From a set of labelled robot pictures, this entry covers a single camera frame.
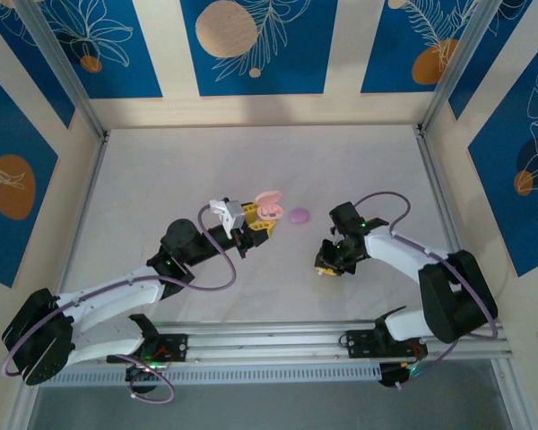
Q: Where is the pink earbud charging case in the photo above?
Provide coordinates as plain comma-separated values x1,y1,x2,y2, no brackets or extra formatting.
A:
254,190,284,221

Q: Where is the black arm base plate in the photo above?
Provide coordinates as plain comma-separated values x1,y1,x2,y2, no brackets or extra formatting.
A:
345,329,428,360
154,333,189,365

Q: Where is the black under-rail bracket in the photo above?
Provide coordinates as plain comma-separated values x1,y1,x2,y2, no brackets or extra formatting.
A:
378,361,425,390
125,363,162,395

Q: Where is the aluminium frame side rail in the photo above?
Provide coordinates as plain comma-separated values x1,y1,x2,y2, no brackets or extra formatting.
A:
414,127,524,430
6,133,111,430

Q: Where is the aluminium frame post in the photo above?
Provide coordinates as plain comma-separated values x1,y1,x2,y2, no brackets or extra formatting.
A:
417,0,534,135
13,0,111,141

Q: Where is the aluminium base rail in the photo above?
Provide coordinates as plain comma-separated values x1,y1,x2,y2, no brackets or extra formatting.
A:
159,319,507,361

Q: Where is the grey slotted cable duct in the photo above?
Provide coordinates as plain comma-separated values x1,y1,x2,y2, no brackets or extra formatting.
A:
56,363,383,387

